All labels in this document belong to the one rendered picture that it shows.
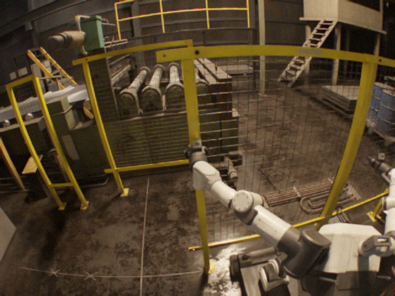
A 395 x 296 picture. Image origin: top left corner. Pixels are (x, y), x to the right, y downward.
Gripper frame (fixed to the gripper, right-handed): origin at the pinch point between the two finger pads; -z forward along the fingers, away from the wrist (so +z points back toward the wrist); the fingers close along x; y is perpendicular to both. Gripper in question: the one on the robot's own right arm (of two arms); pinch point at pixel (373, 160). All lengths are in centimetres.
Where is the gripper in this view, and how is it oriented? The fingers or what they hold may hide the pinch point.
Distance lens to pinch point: 155.3
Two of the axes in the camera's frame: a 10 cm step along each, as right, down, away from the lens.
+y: -0.6, 8.9, 4.5
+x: -10.0, -0.9, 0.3
